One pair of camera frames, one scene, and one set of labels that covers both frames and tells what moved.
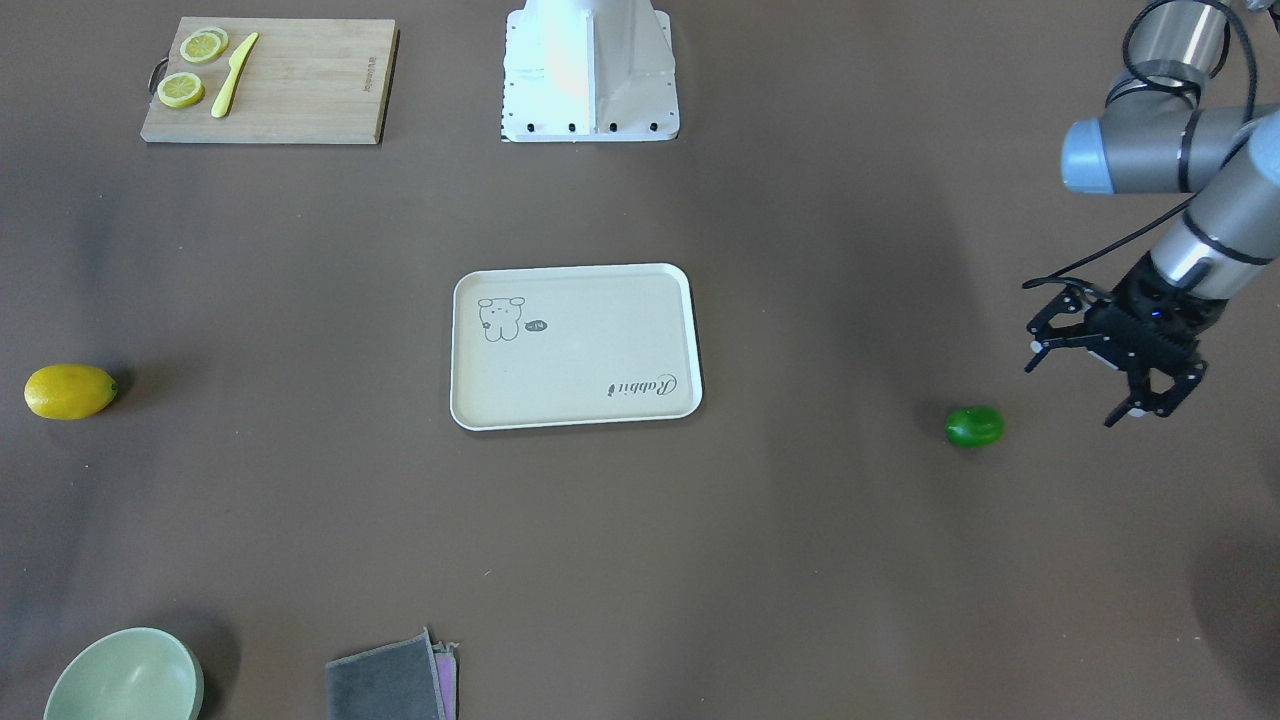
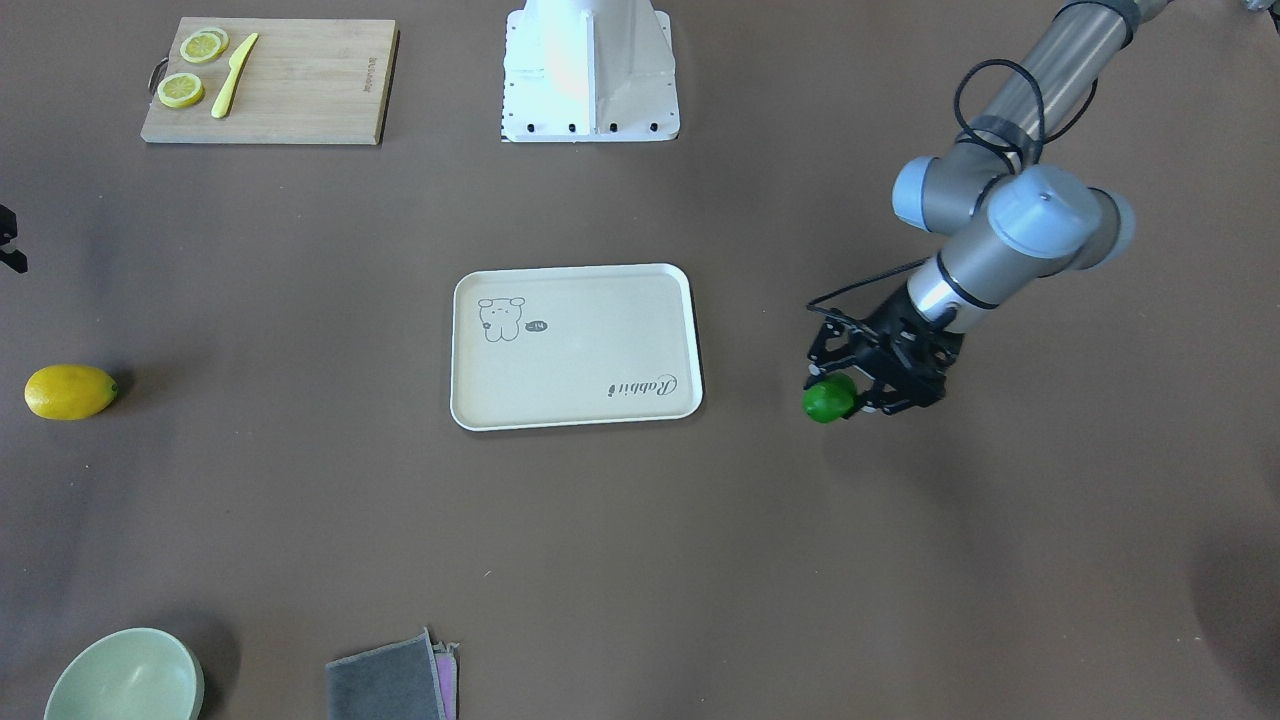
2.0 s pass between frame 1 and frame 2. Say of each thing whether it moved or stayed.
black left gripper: moved
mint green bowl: stayed
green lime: moved
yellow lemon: stayed
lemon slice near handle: stayed
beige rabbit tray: stayed
